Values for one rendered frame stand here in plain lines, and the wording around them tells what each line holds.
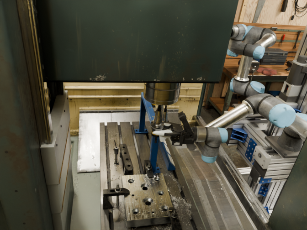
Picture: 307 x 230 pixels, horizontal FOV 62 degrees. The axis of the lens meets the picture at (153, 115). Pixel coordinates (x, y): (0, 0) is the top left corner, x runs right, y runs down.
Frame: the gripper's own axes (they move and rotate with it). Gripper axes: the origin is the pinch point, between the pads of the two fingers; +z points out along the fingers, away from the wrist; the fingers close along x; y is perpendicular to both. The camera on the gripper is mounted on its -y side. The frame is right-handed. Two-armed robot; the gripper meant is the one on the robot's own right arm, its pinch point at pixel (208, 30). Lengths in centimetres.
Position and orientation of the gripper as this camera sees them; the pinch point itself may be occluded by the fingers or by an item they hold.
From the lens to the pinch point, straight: 149.2
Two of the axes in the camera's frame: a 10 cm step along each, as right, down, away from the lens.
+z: -7.5, 2.7, -6.0
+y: -0.8, 8.7, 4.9
